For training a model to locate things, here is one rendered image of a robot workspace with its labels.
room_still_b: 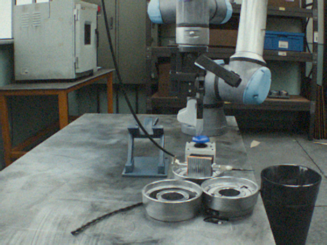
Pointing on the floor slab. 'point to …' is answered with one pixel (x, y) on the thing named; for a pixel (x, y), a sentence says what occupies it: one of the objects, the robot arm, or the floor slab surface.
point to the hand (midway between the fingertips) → (200, 130)
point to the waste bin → (289, 200)
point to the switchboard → (125, 44)
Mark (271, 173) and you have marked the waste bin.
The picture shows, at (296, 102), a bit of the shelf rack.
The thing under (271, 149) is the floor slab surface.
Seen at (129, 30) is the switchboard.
